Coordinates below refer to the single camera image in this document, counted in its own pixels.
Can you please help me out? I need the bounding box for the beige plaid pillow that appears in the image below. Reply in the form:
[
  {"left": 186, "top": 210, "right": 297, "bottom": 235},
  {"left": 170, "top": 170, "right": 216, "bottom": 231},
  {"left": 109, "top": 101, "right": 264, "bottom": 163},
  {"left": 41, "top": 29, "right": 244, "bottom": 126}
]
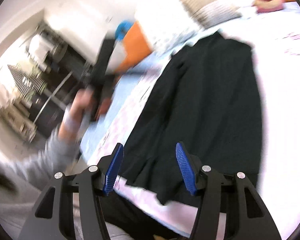
[{"left": 180, "top": 0, "right": 242, "bottom": 29}]

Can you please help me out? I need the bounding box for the grey sleeved left forearm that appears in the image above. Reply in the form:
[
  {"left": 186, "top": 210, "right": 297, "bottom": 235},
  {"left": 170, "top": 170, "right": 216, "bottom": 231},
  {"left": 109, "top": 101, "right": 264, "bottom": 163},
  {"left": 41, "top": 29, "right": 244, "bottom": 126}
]
[{"left": 0, "top": 109, "right": 91, "bottom": 188}]

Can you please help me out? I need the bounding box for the person's left hand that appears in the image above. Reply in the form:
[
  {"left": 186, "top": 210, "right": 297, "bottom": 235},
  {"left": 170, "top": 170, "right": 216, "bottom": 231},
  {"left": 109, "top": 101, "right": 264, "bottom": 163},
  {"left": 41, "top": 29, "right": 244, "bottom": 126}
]
[{"left": 62, "top": 88, "right": 112, "bottom": 132}]

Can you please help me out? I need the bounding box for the dark shelf unit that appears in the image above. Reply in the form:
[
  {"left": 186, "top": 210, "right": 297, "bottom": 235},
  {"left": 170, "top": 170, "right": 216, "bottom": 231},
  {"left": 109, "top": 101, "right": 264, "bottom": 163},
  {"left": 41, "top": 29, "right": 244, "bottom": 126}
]
[{"left": 0, "top": 23, "right": 93, "bottom": 142}]

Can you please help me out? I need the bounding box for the black zip jacket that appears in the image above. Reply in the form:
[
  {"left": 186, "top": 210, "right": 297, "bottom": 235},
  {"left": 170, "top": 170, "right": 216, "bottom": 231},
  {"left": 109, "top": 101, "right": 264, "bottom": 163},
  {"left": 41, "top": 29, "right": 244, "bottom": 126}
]
[{"left": 99, "top": 31, "right": 263, "bottom": 240}]

